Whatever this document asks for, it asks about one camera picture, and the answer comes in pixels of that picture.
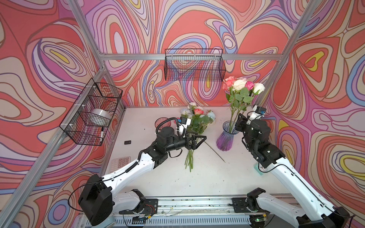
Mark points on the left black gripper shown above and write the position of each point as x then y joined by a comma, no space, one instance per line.
191,141

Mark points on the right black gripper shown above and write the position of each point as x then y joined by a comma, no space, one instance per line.
241,121

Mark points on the red pink rose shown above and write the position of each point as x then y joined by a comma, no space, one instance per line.
195,128

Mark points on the white green-tinged rose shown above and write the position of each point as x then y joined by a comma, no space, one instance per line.
258,88

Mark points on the magenta pink rose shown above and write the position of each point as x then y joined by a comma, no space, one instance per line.
249,98

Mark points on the salmon pink rose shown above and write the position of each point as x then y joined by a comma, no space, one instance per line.
228,89

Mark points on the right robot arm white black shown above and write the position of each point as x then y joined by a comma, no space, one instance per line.
314,211

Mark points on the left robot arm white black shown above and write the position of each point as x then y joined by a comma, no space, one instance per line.
101,196

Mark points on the blue purple glass vase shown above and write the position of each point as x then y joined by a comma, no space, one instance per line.
225,140

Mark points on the red grey glass vase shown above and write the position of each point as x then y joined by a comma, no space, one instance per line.
162,122

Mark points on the white blue flower sprig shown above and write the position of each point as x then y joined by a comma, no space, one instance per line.
208,119

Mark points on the mint green alarm clock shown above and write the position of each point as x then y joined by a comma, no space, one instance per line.
256,167

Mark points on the pink calculator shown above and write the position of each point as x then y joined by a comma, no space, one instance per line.
119,163

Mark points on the silver tape roll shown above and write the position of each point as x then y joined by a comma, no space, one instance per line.
101,113

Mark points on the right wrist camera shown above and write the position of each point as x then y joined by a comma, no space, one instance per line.
257,113

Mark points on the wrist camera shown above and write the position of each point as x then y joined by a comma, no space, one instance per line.
182,125
257,113

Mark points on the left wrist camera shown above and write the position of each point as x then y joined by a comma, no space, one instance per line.
182,125

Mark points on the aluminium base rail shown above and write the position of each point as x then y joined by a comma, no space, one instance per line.
189,211

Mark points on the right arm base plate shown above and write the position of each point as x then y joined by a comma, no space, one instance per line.
246,205

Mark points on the back black wire basket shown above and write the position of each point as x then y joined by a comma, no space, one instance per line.
194,64

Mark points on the black wire basket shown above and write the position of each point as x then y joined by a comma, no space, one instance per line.
194,64
85,128

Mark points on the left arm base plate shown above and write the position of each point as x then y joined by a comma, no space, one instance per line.
147,207

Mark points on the left black wire basket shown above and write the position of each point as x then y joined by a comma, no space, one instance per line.
85,128

